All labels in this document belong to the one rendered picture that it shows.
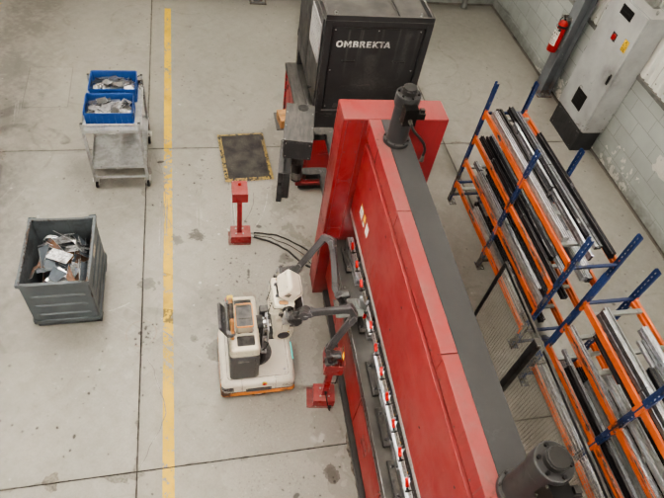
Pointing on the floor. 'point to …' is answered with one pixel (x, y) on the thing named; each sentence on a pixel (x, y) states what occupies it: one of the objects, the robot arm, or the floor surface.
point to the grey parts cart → (121, 142)
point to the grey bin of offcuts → (62, 270)
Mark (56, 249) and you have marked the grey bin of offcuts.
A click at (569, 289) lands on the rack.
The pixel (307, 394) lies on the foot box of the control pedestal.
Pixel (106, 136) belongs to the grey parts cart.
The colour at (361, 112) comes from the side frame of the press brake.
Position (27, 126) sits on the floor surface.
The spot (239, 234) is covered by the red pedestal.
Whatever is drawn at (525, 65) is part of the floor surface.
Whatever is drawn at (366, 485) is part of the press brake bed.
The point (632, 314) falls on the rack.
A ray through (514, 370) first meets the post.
